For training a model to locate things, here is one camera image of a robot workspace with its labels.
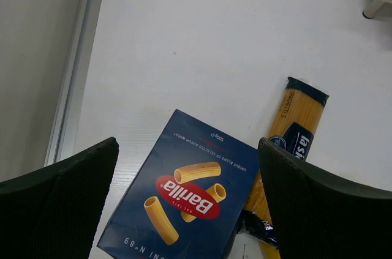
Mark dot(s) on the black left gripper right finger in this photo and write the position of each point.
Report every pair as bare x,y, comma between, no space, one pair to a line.
317,214

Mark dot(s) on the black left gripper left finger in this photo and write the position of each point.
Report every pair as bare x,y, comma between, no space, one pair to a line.
54,212

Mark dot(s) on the blue-labelled spaghetti bag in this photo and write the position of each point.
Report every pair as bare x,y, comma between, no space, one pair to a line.
293,130

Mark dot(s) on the blue Barilla rigatoni box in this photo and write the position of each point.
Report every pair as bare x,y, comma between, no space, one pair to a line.
187,197

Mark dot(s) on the aluminium table edge rail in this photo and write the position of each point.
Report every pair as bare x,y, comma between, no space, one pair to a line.
68,110

